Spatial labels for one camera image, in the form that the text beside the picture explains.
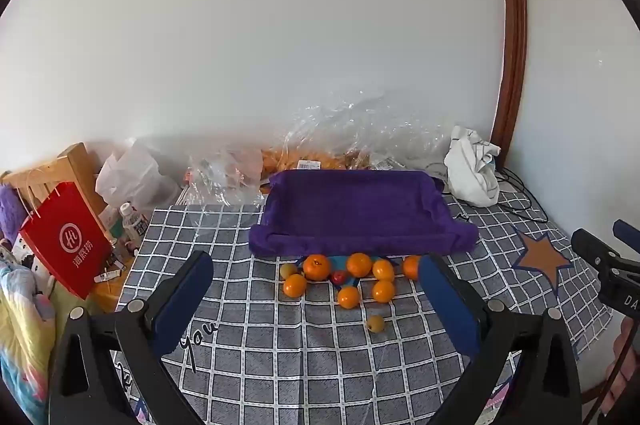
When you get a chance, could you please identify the colourful printed blanket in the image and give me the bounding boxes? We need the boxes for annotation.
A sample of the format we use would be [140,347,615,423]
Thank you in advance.
[0,265,56,425]

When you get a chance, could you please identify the brown wooden door frame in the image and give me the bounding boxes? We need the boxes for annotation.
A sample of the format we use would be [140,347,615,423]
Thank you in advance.
[487,0,529,168]

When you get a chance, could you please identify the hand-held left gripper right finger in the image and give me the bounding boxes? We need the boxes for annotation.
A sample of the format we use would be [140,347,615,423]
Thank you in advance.
[417,253,583,425]

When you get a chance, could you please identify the crumpled clear plastic bag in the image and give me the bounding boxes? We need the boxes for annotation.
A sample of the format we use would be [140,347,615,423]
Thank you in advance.
[185,147,266,208]

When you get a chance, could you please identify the person's right hand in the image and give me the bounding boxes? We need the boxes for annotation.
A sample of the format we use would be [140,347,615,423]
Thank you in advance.
[605,320,640,411]

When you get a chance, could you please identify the black cable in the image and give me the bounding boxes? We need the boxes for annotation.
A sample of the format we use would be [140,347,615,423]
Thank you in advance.
[492,167,551,223]

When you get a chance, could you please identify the wooden nightstand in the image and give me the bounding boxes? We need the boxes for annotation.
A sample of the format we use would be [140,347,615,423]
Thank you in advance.
[90,250,136,311]

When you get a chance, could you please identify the clear plastic bag of oranges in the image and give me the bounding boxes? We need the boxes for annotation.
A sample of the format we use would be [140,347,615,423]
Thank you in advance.
[260,97,371,186]

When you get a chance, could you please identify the purple towel-lined tray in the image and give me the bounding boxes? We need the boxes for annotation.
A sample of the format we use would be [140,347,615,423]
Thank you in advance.
[248,170,480,258]

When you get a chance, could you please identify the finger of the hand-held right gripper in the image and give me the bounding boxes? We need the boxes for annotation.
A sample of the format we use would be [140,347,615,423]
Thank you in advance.
[612,219,640,253]
[571,228,618,276]

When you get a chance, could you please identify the clear plastic bottle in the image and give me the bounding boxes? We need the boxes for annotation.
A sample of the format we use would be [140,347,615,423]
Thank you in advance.
[119,202,148,251]

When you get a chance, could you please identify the white cloth with dark lines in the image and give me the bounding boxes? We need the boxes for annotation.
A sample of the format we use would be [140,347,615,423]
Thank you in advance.
[444,125,502,207]

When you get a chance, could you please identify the red paper bag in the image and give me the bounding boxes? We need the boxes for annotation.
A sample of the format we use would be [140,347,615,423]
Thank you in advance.
[19,181,115,301]

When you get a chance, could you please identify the purple plush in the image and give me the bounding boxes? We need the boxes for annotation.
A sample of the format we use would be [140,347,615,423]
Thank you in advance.
[0,185,31,246]

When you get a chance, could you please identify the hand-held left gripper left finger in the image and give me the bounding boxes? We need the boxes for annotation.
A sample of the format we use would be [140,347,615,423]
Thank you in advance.
[48,250,215,425]

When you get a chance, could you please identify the white plastic bag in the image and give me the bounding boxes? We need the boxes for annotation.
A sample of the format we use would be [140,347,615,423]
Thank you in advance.
[95,139,173,210]

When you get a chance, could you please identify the large orange with stem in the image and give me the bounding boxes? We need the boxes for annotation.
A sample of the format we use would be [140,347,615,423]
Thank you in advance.
[303,254,332,282]

